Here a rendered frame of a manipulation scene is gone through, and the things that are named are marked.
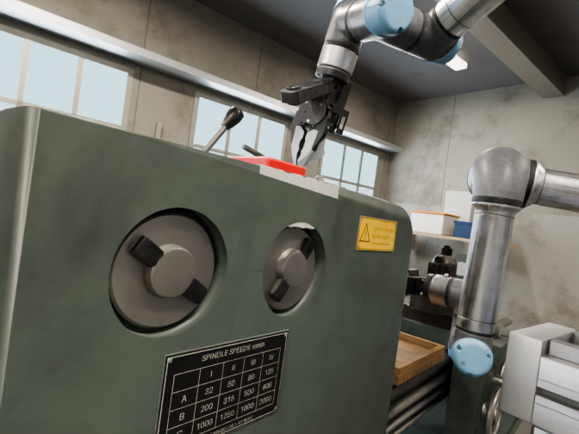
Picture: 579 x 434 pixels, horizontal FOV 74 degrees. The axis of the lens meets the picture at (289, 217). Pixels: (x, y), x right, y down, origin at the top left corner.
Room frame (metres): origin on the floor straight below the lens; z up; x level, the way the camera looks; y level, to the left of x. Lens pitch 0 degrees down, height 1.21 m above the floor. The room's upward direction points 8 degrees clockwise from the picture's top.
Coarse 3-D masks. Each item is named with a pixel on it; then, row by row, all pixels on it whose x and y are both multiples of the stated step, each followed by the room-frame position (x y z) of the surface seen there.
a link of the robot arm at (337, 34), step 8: (344, 0) 0.74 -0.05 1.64; (352, 0) 0.74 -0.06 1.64; (336, 8) 0.76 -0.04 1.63; (344, 8) 0.73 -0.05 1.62; (336, 16) 0.75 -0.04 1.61; (344, 16) 0.72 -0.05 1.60; (336, 24) 0.75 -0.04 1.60; (344, 24) 0.73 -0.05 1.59; (328, 32) 0.77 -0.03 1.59; (336, 32) 0.75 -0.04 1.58; (344, 32) 0.74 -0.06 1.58; (328, 40) 0.76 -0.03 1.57; (336, 40) 0.75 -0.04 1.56; (344, 40) 0.75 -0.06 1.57; (352, 40) 0.75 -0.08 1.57; (352, 48) 0.76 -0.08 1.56
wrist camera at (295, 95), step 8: (312, 80) 0.79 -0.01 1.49; (320, 80) 0.77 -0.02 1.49; (328, 80) 0.77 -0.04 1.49; (288, 88) 0.72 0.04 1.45; (296, 88) 0.72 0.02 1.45; (304, 88) 0.72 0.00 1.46; (312, 88) 0.73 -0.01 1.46; (320, 88) 0.75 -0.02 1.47; (328, 88) 0.77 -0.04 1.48; (288, 96) 0.72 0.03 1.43; (296, 96) 0.71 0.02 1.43; (304, 96) 0.72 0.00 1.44; (312, 96) 0.74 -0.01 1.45; (288, 104) 0.74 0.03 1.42; (296, 104) 0.72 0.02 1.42
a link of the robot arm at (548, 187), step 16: (528, 160) 0.87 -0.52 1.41; (544, 176) 0.85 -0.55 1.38; (560, 176) 0.85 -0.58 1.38; (576, 176) 0.84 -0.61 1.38; (528, 192) 0.85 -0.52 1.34; (544, 192) 0.85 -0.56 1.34; (560, 192) 0.84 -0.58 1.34; (576, 192) 0.83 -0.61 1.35; (560, 208) 0.87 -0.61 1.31; (576, 208) 0.84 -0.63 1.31
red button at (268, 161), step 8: (248, 160) 0.39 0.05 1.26; (256, 160) 0.38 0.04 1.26; (264, 160) 0.37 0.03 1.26; (272, 160) 0.37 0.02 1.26; (280, 160) 0.38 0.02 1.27; (280, 168) 0.38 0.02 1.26; (288, 168) 0.39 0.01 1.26; (296, 168) 0.40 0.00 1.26; (304, 168) 0.41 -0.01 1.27; (304, 176) 0.41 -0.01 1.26
